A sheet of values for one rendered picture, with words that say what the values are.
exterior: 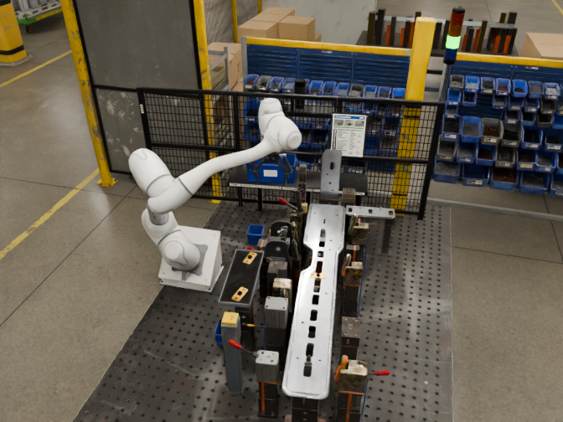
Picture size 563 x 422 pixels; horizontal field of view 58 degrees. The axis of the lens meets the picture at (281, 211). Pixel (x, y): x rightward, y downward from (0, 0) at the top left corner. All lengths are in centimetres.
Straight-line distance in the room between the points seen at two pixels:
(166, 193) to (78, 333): 191
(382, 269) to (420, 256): 28
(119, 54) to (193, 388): 314
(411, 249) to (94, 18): 322
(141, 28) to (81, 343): 253
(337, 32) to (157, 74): 494
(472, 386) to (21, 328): 308
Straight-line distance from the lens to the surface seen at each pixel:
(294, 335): 230
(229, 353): 229
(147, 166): 228
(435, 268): 323
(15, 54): 978
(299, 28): 692
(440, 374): 266
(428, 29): 311
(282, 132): 208
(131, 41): 470
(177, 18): 444
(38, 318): 415
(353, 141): 329
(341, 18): 903
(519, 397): 365
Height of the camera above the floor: 270
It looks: 34 degrees down
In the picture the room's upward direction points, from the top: straight up
